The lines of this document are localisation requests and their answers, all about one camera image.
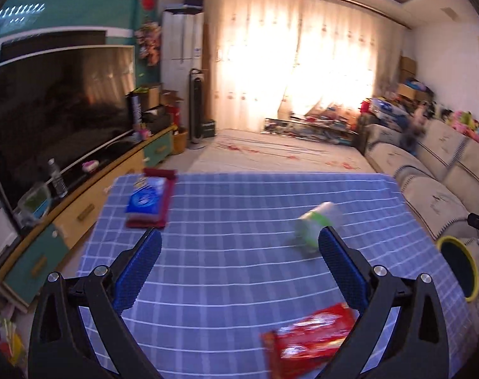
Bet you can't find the cream patterned curtain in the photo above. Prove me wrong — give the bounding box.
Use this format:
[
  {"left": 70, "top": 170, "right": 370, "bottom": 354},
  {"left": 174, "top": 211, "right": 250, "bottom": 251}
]
[{"left": 205, "top": 0, "right": 406, "bottom": 135}]

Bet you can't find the clear water bottle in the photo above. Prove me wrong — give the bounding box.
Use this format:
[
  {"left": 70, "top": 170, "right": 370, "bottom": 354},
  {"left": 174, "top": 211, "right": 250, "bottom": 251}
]
[{"left": 47, "top": 158, "right": 69, "bottom": 199}]

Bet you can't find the tan wastebasket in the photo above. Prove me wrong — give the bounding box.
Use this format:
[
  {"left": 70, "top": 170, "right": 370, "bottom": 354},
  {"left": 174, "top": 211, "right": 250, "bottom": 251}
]
[{"left": 172, "top": 128, "right": 189, "bottom": 155}]

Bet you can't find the coconut water bottle green label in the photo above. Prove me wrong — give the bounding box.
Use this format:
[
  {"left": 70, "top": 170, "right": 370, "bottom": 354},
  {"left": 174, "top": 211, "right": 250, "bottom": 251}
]
[{"left": 294, "top": 201, "right": 345, "bottom": 254}]

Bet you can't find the blue tissue packet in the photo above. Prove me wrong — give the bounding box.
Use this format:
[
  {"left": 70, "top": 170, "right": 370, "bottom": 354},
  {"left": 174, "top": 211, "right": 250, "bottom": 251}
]
[{"left": 126, "top": 177, "right": 168, "bottom": 219}]

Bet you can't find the beige sofa with covers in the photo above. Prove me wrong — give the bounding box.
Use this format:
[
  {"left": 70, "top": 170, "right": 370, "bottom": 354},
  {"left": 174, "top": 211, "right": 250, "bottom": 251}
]
[{"left": 357, "top": 117, "right": 479, "bottom": 247}]

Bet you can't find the blue packet on red cloth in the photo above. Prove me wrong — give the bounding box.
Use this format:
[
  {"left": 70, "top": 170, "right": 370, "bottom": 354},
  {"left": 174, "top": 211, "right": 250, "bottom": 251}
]
[{"left": 125, "top": 167, "right": 178, "bottom": 230}]

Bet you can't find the row of plush toys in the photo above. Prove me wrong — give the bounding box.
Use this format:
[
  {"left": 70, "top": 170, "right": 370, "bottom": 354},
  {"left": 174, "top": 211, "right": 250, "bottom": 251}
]
[{"left": 434, "top": 107, "right": 479, "bottom": 145}]

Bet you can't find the stack of boxes by sofa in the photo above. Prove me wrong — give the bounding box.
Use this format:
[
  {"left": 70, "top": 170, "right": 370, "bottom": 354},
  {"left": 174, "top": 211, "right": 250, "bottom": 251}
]
[{"left": 396, "top": 55, "right": 435, "bottom": 105}]

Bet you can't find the cream floor rug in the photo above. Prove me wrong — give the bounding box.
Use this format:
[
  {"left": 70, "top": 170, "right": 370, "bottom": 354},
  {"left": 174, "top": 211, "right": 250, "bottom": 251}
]
[{"left": 187, "top": 128, "right": 373, "bottom": 174}]

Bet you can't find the red snack packet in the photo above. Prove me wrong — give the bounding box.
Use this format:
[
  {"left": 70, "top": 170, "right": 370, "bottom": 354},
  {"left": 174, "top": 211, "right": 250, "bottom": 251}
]
[{"left": 260, "top": 302, "right": 359, "bottom": 379}]

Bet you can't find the black tower fan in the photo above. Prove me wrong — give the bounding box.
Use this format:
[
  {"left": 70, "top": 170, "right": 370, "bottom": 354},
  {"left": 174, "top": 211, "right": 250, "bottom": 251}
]
[{"left": 188, "top": 68, "right": 207, "bottom": 150}]

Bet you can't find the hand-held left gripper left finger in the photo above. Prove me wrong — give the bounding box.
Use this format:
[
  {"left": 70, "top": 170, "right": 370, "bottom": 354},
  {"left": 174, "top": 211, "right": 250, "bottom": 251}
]
[{"left": 28, "top": 227, "right": 163, "bottom": 379}]

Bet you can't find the large flat television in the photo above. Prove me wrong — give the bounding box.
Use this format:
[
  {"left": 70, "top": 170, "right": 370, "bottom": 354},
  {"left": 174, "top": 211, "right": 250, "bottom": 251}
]
[{"left": 0, "top": 45, "right": 136, "bottom": 214}]

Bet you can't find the yellow-rimmed trash bin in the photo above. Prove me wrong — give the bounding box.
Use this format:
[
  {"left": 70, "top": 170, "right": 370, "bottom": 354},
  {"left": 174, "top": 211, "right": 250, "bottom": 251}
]
[{"left": 436, "top": 236, "right": 479, "bottom": 301}]

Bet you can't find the blue checked tablecloth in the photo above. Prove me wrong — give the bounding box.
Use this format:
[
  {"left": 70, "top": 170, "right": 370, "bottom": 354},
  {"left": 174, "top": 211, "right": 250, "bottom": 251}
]
[{"left": 75, "top": 172, "right": 479, "bottom": 379}]

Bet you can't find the blue cylindrical can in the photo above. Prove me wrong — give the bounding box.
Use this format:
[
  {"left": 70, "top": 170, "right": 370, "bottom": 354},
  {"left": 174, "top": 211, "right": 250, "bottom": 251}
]
[{"left": 130, "top": 92, "right": 144, "bottom": 132}]

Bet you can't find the white standing air conditioner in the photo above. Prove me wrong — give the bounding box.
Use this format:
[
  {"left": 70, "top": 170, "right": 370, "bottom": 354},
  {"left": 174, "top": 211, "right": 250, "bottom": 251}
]
[{"left": 162, "top": 7, "right": 205, "bottom": 143}]

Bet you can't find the pile of cardboard boxes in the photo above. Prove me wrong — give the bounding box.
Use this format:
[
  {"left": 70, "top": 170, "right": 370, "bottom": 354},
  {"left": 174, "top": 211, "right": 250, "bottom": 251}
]
[{"left": 135, "top": 83, "right": 185, "bottom": 135}]

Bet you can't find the artificial flower decoration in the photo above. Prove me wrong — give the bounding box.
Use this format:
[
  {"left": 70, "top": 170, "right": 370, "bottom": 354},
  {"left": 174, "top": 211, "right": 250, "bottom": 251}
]
[{"left": 136, "top": 21, "right": 163, "bottom": 67}]

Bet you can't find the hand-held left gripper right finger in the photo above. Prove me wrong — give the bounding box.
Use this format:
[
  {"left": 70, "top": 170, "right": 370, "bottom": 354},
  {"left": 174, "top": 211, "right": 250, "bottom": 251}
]
[{"left": 317, "top": 225, "right": 453, "bottom": 379}]

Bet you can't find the clear container with green contents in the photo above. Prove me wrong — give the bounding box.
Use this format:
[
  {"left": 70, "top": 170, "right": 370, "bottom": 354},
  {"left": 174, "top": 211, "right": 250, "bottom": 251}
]
[{"left": 17, "top": 182, "right": 53, "bottom": 222}]

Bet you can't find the yellow and teal tv cabinet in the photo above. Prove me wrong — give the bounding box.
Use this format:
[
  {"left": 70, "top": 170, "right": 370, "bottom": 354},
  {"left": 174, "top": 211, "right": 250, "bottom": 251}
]
[{"left": 0, "top": 125, "right": 176, "bottom": 313}]

